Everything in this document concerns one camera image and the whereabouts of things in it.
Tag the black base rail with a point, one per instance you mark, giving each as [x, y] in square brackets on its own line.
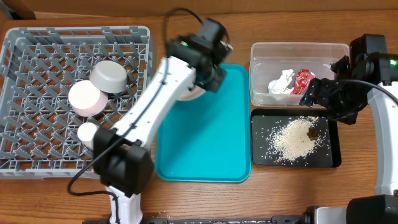
[217, 220]

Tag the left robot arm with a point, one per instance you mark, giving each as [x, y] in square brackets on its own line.
[122, 159]

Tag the white paper cup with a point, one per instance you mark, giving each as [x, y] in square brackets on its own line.
[86, 133]

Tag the red snack wrapper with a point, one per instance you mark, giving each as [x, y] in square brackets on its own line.
[302, 81]

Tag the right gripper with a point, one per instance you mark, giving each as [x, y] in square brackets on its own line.
[317, 94]

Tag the teal plastic tray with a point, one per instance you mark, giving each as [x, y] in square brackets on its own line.
[208, 139]

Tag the rice and food scraps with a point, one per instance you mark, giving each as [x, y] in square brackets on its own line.
[299, 138]

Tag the large white plate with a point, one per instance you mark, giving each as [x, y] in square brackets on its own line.
[192, 94]

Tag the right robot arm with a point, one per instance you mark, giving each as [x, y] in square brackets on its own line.
[366, 77]

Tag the black tray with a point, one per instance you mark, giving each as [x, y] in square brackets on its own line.
[262, 119]

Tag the grey plastic dish rack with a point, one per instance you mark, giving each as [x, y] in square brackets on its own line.
[39, 65]

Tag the crumpled white tissue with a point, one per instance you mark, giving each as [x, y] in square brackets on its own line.
[281, 85]

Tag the clear plastic bin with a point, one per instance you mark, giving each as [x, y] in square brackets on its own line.
[270, 59]

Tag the grey bowl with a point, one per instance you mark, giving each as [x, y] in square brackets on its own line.
[109, 76]

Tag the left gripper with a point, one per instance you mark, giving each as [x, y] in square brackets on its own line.
[216, 78]

